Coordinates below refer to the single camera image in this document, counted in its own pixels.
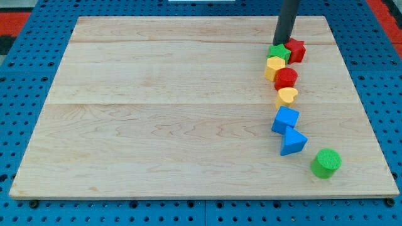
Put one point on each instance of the red star block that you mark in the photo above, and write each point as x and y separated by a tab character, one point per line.
297	48

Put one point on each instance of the green cylinder block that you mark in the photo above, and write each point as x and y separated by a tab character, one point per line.
326	163

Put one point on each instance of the red cylinder block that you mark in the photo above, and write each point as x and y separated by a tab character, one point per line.
285	77

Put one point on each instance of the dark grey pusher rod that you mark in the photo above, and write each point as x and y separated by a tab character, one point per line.
286	21

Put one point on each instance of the blue cube block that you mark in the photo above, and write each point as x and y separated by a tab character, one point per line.
285	117

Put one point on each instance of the green star block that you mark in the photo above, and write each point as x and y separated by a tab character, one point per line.
279	51

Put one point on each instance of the yellow hexagon block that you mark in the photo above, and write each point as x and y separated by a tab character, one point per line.
273	64

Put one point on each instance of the light wooden board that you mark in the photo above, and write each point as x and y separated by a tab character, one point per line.
177	108

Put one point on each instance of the blue triangle block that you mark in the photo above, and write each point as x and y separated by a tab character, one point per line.
292	141

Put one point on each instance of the yellow heart block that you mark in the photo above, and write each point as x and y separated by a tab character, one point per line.
286	97

